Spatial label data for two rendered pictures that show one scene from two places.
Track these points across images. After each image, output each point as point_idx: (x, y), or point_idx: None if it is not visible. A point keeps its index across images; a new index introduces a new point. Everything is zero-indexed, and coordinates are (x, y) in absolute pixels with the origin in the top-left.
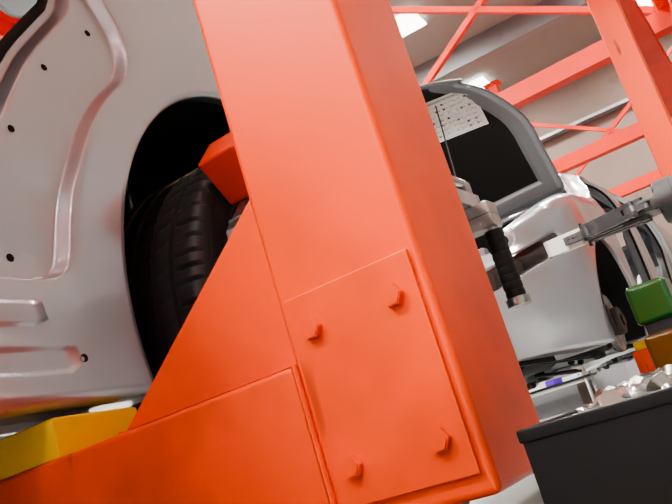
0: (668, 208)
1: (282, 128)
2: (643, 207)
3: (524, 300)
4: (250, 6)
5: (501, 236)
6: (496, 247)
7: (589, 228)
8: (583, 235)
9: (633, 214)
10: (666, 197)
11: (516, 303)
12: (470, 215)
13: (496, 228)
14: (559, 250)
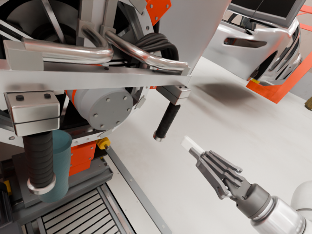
0: (241, 210)
1: None
2: (231, 197)
3: (159, 140)
4: None
5: (174, 111)
6: (167, 113)
7: (200, 165)
8: (197, 160)
9: (219, 198)
10: (247, 210)
11: (154, 138)
12: (170, 89)
13: (175, 106)
14: (185, 146)
